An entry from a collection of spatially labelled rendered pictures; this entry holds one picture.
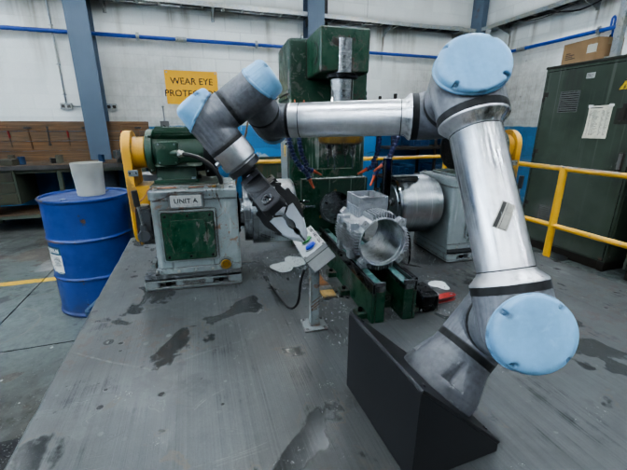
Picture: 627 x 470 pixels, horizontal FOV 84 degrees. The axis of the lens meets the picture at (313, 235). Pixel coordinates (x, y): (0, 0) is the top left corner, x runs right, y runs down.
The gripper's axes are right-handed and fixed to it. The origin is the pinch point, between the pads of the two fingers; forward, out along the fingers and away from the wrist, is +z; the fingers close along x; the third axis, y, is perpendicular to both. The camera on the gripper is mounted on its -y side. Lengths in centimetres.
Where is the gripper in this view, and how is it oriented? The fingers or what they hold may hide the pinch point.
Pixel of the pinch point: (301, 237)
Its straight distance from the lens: 77.3
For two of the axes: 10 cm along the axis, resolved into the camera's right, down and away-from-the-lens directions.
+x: -7.8, 6.3, 0.0
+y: -2.4, -2.9, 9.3
